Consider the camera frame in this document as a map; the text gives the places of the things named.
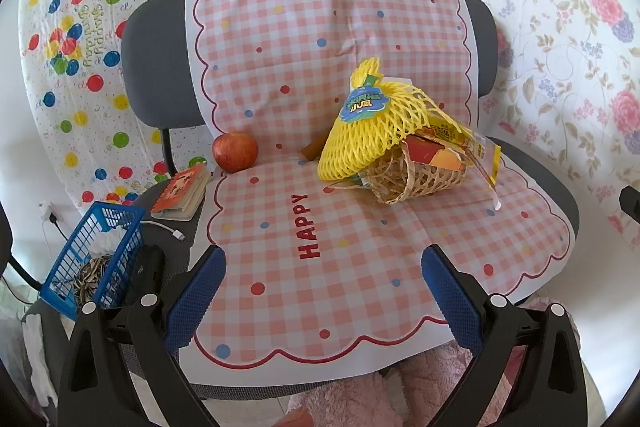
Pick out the woven bamboo basket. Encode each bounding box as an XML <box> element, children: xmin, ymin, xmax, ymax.
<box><xmin>330</xmin><ymin>144</ymin><xmax>466</xmax><ymax>205</ymax></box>

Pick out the yellow snack wrapper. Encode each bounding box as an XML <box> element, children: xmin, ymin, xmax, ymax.
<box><xmin>426</xmin><ymin>107</ymin><xmax>501</xmax><ymax>211</ymax></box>

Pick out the red orange cardboard box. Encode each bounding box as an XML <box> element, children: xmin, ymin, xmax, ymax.
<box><xmin>405</xmin><ymin>135</ymin><xmax>464</xmax><ymax>171</ymax></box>

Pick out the yellow foam fruit net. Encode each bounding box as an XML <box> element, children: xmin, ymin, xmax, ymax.
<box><xmin>318</xmin><ymin>57</ymin><xmax>462</xmax><ymax>181</ymax></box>

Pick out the black glasses case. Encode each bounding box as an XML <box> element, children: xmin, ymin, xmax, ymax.
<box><xmin>124</xmin><ymin>245</ymin><xmax>165</xmax><ymax>306</ymax></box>

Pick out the small orange book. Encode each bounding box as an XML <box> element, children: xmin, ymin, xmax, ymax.
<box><xmin>151</xmin><ymin>164</ymin><xmax>212</xmax><ymax>222</ymax></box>

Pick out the pink fluffy bin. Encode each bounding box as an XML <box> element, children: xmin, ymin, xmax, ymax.
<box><xmin>286</xmin><ymin>296</ymin><xmax>582</xmax><ymax>427</ymax></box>

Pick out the blue plastic basket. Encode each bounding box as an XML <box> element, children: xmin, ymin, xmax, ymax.
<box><xmin>39</xmin><ymin>202</ymin><xmax>144</xmax><ymax>320</ymax></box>

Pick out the sunflower seeds pile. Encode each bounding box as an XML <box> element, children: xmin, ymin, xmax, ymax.
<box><xmin>73</xmin><ymin>255</ymin><xmax>112</xmax><ymax>308</ymax></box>

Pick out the pink gingham plastic cloth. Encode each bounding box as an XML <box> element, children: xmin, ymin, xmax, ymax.
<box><xmin>180</xmin><ymin>0</ymin><xmax>575</xmax><ymax>387</ymax></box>

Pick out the red apple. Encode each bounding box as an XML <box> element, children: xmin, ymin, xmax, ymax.
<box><xmin>212</xmin><ymin>132</ymin><xmax>258</xmax><ymax>173</ymax></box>

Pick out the floral print backdrop sheet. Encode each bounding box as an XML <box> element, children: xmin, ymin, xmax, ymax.
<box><xmin>483</xmin><ymin>0</ymin><xmax>639</xmax><ymax>246</ymax></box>

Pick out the grey office chair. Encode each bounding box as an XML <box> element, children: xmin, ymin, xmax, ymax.
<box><xmin>122</xmin><ymin>0</ymin><xmax>580</xmax><ymax>401</ymax></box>

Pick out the white usb cable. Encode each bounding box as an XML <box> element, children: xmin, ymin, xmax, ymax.
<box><xmin>139</xmin><ymin>219</ymin><xmax>187</xmax><ymax>242</ymax></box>

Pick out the white wall plug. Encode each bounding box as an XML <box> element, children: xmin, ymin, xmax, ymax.
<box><xmin>39</xmin><ymin>202</ymin><xmax>58</xmax><ymax>223</ymax></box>

